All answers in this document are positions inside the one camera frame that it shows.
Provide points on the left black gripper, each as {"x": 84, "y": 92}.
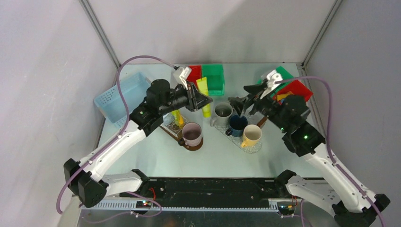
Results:
{"x": 195, "y": 100}

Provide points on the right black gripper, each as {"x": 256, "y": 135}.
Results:
{"x": 239, "y": 104}

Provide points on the brown ended acrylic rack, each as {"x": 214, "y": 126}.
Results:
{"x": 256, "y": 118}

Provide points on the grey mug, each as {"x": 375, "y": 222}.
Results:
{"x": 223, "y": 112}

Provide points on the dark blue mug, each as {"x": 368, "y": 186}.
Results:
{"x": 236, "y": 126}

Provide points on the clear acrylic holder rack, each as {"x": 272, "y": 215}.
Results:
{"x": 172, "y": 126}

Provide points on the mauve pink mug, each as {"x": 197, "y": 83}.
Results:
{"x": 191, "y": 135}

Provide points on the cream yellow mug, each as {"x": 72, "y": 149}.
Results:
{"x": 251, "y": 135}

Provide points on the light blue mug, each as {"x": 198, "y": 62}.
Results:
{"x": 167, "y": 119}

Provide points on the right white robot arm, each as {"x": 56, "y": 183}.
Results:
{"x": 345, "y": 198}

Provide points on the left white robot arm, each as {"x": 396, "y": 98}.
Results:
{"x": 87, "y": 177}

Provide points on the brown wooden oval tray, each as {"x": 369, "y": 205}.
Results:
{"x": 177, "y": 138}

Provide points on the green toothbrush bin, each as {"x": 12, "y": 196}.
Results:
{"x": 285, "y": 74}

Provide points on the clear glass oval tray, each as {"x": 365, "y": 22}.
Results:
{"x": 238, "y": 141}

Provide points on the red toothpaste bin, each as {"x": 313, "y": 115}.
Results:
{"x": 297, "y": 88}

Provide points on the red plastic bin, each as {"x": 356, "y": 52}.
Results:
{"x": 195, "y": 74}

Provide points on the green plastic bin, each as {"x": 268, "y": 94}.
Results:
{"x": 214, "y": 73}

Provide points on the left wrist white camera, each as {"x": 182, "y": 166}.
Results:
{"x": 181, "y": 74}

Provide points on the wrist white camera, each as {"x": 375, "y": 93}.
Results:
{"x": 272, "y": 81}
{"x": 181, "y": 74}

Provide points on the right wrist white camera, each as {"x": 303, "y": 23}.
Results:
{"x": 272, "y": 81}

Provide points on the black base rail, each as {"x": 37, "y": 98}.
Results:
{"x": 212, "y": 192}

